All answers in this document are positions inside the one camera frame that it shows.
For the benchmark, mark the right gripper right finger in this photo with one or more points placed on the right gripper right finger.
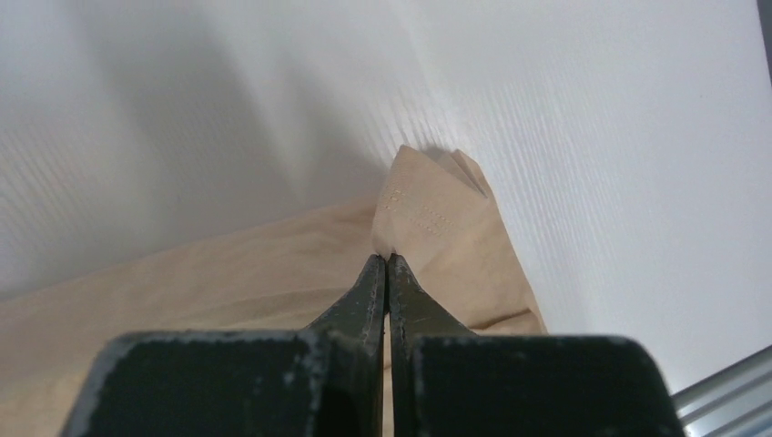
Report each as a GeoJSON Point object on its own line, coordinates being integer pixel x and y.
{"type": "Point", "coordinates": [450, 381]}

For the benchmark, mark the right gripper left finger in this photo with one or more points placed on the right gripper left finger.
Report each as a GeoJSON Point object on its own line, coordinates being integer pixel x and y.
{"type": "Point", "coordinates": [321, 380]}

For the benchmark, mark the beige t shirt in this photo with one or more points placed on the beige t shirt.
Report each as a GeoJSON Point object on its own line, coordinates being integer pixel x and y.
{"type": "Point", "coordinates": [438, 212]}

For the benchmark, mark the aluminium table edge rail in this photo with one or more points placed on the aluminium table edge rail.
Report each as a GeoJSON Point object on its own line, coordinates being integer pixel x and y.
{"type": "Point", "coordinates": [733, 402]}

